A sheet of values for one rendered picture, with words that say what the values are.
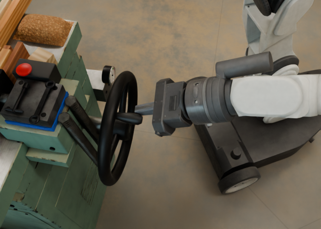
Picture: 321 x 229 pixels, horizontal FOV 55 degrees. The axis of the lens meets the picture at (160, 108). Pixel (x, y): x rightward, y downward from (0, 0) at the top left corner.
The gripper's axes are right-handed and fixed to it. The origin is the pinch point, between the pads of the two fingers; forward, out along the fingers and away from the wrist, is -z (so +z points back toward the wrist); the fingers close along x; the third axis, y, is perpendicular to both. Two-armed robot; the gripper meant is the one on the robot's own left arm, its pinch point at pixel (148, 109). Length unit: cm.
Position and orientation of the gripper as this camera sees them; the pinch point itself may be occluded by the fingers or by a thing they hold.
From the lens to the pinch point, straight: 66.6
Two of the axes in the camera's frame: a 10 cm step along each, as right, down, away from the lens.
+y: -5.2, -3.6, -7.8
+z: 8.5, -1.2, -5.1
